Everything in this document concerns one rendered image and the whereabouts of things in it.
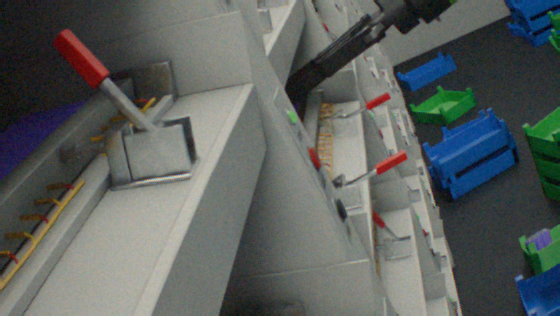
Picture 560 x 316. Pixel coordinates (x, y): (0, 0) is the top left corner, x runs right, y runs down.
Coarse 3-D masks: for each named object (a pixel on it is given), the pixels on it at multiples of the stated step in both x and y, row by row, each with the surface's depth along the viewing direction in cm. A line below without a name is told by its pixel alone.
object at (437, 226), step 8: (432, 224) 204; (440, 224) 204; (440, 232) 204; (440, 240) 203; (440, 248) 198; (448, 256) 192; (448, 264) 187; (448, 272) 183; (448, 280) 179; (448, 288) 174; (456, 296) 169; (456, 304) 161
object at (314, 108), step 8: (312, 96) 121; (320, 96) 122; (312, 104) 116; (320, 104) 119; (312, 112) 112; (320, 112) 116; (304, 120) 108; (312, 120) 108; (304, 128) 104; (312, 128) 104; (312, 136) 100; (312, 144) 97; (320, 144) 101
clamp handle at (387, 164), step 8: (400, 152) 80; (384, 160) 81; (392, 160) 80; (400, 160) 80; (376, 168) 80; (384, 168) 80; (344, 176) 81; (360, 176) 82; (368, 176) 81; (344, 184) 81; (352, 184) 81
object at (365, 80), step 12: (312, 0) 189; (324, 0) 189; (324, 12) 190; (336, 12) 190; (360, 60) 193; (360, 72) 194; (360, 84) 195; (372, 84) 195; (396, 132) 198; (396, 144) 199; (420, 180) 201; (432, 216) 203; (444, 240) 205
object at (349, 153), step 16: (336, 80) 124; (352, 80) 124; (336, 96) 124; (352, 96) 124; (336, 112) 120; (336, 144) 104; (352, 144) 102; (336, 160) 97; (352, 160) 96; (336, 176) 92; (352, 176) 91; (368, 192) 85; (368, 208) 80; (368, 224) 76; (368, 240) 66
